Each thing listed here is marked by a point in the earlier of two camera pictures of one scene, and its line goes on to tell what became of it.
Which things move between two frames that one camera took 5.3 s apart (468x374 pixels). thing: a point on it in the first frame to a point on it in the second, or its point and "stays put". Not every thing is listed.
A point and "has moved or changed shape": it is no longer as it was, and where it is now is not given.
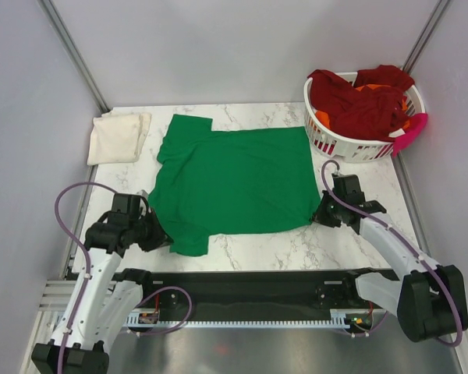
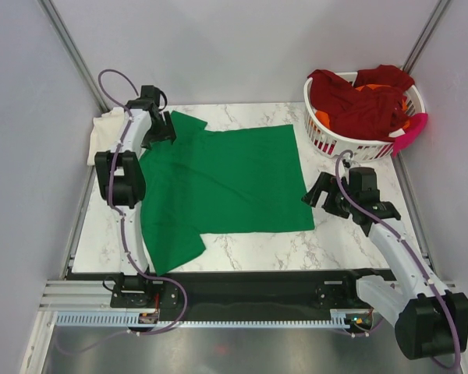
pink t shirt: [417, 121] stays put
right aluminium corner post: [425, 34] stays put
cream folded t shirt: [117, 137] stays put
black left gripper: [160, 238] to [166, 133]
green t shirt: [219, 181] has moved or changed shape
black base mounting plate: [253, 294] stays put
